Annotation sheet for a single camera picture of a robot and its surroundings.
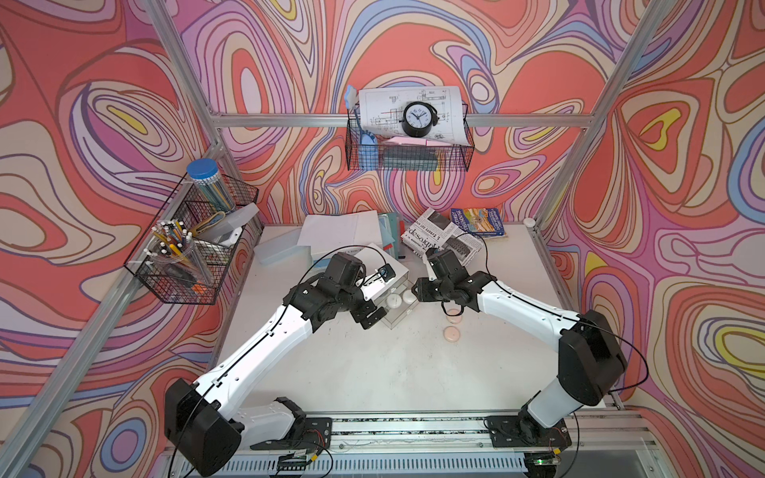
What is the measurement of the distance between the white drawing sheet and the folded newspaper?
34 cm

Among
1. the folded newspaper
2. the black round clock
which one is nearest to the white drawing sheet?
the black round clock

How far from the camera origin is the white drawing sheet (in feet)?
2.77

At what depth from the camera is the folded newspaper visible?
107 cm
